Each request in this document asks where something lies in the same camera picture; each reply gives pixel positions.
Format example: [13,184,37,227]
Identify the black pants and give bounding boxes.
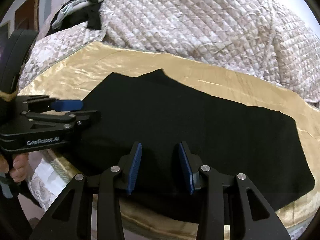
[56,70,315,223]

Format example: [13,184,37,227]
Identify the person's left hand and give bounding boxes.
[0,153,29,183]

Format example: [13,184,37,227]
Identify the golden satin bed sheet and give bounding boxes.
[19,42,319,239]

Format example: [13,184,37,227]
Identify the dark wooden door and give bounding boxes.
[15,0,39,31]

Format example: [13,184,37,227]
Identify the black clothes pile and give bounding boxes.
[46,0,104,36]

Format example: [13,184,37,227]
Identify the light blue garment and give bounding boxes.
[51,0,90,29]

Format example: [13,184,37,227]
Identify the beige floral quilted comforter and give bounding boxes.
[20,0,319,103]

